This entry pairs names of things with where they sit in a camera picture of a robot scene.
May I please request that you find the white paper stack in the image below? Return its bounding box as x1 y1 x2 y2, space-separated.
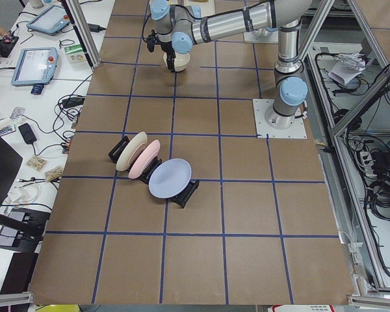
328 53 366 86

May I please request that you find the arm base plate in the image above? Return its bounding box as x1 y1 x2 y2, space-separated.
252 99 307 139
243 31 278 44

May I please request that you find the cream ceramic bowl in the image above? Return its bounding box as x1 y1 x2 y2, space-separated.
163 52 190 72

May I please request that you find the black coiled cable bundle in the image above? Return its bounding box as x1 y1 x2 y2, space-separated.
365 179 390 222

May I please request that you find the pink plate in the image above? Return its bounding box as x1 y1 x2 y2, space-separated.
128 140 161 179

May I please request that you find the green white carton box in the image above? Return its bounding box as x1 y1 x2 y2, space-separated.
64 44 86 64

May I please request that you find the black smartphone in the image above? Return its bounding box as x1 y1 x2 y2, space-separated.
18 123 37 144

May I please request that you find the blue teach pendant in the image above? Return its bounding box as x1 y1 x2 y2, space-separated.
11 47 59 86
27 5 70 36

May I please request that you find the cream plate in rack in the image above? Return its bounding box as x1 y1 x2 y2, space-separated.
116 131 148 172

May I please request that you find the far blue teach pendant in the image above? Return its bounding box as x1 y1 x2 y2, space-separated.
27 5 70 36

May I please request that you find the black dish rack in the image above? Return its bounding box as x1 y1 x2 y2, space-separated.
108 131 200 209

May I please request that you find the cream rectangular tray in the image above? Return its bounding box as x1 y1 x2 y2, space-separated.
184 0 215 5

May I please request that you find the near blue teach pendant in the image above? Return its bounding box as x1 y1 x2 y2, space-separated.
11 47 59 86

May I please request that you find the aluminium frame post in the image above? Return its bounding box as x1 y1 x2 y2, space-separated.
61 0 101 69

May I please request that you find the lavender blue plate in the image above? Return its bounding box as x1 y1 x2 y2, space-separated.
149 159 192 199

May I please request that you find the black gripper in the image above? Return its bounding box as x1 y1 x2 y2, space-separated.
159 42 176 72

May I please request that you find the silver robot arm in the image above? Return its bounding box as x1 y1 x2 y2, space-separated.
146 0 311 130

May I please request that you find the black power adapter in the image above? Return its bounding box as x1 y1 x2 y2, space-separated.
88 23 106 33

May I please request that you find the black monitor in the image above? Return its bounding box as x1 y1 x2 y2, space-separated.
0 137 45 238

